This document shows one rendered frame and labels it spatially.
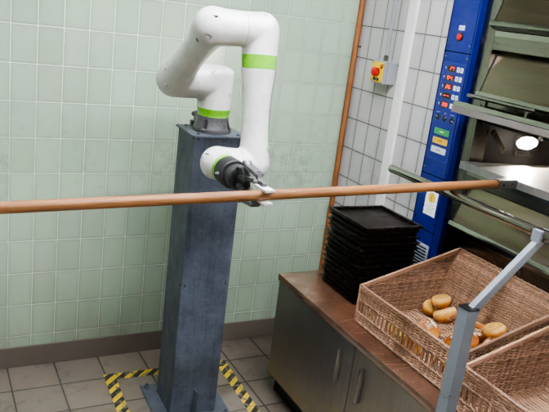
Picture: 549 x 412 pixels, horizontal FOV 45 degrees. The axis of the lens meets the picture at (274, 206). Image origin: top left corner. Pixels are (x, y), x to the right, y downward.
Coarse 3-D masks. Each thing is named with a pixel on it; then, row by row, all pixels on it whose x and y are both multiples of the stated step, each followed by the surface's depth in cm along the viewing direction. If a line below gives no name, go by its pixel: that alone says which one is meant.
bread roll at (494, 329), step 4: (488, 324) 245; (492, 324) 243; (496, 324) 241; (500, 324) 240; (484, 328) 243; (488, 328) 242; (492, 328) 240; (496, 328) 238; (500, 328) 238; (504, 328) 238; (484, 332) 242; (488, 332) 241; (492, 332) 239; (496, 332) 238; (500, 332) 237; (504, 332) 238; (488, 336) 242; (492, 336) 240; (496, 336) 239
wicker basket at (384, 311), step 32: (448, 256) 267; (384, 288) 256; (416, 288) 264; (448, 288) 269; (480, 288) 256; (512, 288) 244; (384, 320) 239; (416, 320) 259; (480, 320) 253; (512, 320) 241; (544, 320) 219; (416, 352) 224; (448, 352) 210; (480, 352) 210
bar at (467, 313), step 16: (400, 176) 244; (416, 176) 237; (448, 192) 222; (480, 208) 209; (496, 208) 205; (512, 224) 198; (528, 224) 194; (544, 240) 190; (528, 256) 189; (512, 272) 189; (496, 288) 187; (464, 304) 187; (480, 304) 187; (464, 320) 185; (464, 336) 186; (464, 352) 188; (448, 368) 191; (464, 368) 190; (448, 384) 191; (448, 400) 192
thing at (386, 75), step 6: (378, 60) 304; (378, 66) 303; (384, 66) 300; (390, 66) 301; (396, 66) 303; (378, 72) 303; (384, 72) 301; (390, 72) 302; (372, 78) 308; (378, 78) 304; (384, 78) 302; (390, 78) 303; (384, 84) 303; (390, 84) 304
